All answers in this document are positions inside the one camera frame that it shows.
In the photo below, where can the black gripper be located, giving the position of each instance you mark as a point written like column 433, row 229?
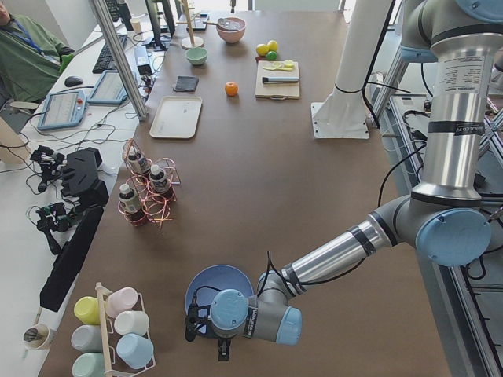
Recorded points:
column 223, row 348

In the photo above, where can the blue plate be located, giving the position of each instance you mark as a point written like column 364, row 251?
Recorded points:
column 217, row 278

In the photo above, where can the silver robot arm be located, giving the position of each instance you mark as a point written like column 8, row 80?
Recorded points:
column 440, row 218

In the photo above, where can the blue cup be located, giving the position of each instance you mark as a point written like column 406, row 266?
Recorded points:
column 136, row 351

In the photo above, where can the white cup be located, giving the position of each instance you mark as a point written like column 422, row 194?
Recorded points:
column 130, row 321

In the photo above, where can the pink cup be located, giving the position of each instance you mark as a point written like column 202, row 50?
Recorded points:
column 119, row 301

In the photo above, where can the white cup rack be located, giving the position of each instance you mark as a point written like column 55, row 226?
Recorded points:
column 114, row 366

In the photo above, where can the grey cup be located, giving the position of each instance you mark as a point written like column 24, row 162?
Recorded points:
column 87, row 339

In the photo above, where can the green cup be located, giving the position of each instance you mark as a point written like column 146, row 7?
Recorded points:
column 89, row 365

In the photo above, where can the yellow cup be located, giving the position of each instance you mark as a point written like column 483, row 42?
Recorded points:
column 86, row 309

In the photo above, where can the tea bottle three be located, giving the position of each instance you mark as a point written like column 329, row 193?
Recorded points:
column 131, row 206

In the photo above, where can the tea bottle two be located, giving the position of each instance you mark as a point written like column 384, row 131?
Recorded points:
column 159, row 181

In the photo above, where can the paper cup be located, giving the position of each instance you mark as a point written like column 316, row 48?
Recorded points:
column 38, row 337

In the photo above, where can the tea bottle one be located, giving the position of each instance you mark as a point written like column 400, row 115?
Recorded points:
column 137, row 162

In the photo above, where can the cream serving tray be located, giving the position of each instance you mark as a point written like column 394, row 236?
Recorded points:
column 176, row 117

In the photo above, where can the orange fruit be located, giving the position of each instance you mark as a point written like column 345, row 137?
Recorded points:
column 231, row 89

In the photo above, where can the grey folded cloth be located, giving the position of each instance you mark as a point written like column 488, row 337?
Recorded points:
column 186, row 84

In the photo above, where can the steel muddler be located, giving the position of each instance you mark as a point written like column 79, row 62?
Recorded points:
column 280, row 80

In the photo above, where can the wooden cutting board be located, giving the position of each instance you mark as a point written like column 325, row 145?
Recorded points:
column 276, row 91

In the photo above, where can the blue teach pendant far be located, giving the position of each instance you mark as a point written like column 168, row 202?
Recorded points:
column 108, row 90

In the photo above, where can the blue teach pendant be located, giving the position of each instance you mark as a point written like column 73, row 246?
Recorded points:
column 108, row 90
column 63, row 110

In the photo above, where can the blue teach pendant near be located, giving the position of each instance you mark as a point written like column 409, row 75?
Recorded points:
column 63, row 110

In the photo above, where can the yellow plastic knife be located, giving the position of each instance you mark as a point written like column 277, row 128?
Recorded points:
column 286, row 65

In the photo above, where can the green bowl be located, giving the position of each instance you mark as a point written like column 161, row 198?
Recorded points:
column 196, row 56

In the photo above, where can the green lime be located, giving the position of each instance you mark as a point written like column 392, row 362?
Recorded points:
column 271, row 55

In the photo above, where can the yellow lemon front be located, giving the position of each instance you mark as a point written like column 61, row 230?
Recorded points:
column 262, row 49

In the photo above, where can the yellow lemon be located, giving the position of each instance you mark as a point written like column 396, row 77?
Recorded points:
column 262, row 49
column 272, row 45

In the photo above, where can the yellow lemon back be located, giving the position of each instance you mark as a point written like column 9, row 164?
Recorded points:
column 272, row 45

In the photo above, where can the black computer mouse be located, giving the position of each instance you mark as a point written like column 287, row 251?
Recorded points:
column 72, row 81

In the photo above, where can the wooden mug tree stand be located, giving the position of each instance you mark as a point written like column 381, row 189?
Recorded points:
column 191, row 41

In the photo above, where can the black keyboard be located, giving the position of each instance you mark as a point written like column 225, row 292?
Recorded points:
column 105, row 60

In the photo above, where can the pink bowl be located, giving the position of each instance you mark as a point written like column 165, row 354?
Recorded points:
column 232, row 37

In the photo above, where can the metal ice scoop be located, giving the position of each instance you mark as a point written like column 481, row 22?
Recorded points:
column 226, row 24

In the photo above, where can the black monitor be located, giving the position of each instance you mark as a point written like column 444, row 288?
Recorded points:
column 162, row 24

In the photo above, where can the person in green jacket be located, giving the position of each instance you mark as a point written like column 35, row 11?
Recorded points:
column 32, row 58

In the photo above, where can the copper wire bottle rack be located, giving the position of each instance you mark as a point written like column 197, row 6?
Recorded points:
column 156, row 207

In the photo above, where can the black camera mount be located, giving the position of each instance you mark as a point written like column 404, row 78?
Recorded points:
column 70, row 232

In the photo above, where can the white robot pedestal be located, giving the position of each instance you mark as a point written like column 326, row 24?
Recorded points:
column 343, row 113

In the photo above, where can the aluminium frame post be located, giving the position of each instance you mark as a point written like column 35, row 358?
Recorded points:
column 108, row 30

